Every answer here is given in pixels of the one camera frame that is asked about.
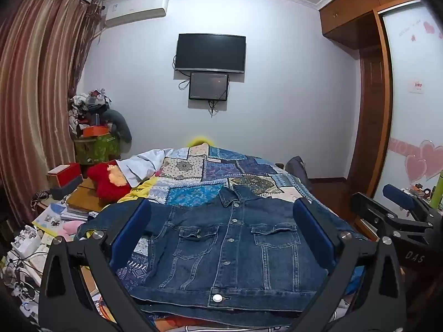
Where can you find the striped brown curtain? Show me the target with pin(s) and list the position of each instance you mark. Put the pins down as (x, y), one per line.
(34, 93)

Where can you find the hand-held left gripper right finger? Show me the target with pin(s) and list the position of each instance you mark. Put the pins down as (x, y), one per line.
(311, 231)

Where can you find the red box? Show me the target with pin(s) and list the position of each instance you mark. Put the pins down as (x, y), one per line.
(67, 174)

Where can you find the wooden wardrobe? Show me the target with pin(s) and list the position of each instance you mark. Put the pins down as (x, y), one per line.
(367, 110)

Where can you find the yellow bed sheet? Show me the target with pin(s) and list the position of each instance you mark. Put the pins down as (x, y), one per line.
(138, 192)

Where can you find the white air conditioner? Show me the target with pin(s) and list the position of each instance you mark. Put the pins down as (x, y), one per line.
(136, 8)

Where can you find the pink soft item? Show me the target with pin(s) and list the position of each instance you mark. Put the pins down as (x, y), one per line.
(71, 230)

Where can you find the red plush toy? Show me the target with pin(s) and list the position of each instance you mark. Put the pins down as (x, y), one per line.
(100, 179)

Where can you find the orange box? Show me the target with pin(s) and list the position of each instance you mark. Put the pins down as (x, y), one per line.
(97, 130)

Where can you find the grey bag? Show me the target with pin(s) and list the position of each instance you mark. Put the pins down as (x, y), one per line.
(297, 173)

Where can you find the green patterned box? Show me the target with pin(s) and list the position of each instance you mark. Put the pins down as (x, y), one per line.
(97, 148)

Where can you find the patchwork printed blanket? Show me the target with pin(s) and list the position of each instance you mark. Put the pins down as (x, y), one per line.
(214, 169)

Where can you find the blue denim jacket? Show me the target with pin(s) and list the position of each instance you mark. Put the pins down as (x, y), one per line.
(225, 249)

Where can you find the large black wall television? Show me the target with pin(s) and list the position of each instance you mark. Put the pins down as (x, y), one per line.
(210, 52)

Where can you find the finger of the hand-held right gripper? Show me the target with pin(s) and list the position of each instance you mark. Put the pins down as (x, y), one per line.
(367, 211)
(398, 193)

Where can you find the brown cardboard box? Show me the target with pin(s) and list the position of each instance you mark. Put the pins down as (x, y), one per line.
(84, 195)

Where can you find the white sliding door with hearts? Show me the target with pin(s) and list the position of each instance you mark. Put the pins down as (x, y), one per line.
(415, 110)

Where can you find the small black wall monitor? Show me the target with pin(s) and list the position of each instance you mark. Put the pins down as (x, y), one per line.
(208, 85)

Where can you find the dark grey box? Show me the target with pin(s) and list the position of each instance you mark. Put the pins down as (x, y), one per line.
(65, 190)

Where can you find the pile of clutter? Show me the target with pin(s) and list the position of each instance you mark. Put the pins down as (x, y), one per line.
(86, 105)

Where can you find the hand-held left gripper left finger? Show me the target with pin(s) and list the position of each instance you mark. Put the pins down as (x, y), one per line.
(129, 233)

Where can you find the green bottle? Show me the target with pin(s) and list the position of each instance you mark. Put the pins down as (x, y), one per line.
(437, 192)

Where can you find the white bed sheet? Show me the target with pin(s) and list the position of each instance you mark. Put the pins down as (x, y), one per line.
(138, 166)

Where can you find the stack of books and magazines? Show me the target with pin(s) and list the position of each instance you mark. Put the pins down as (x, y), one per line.
(55, 216)

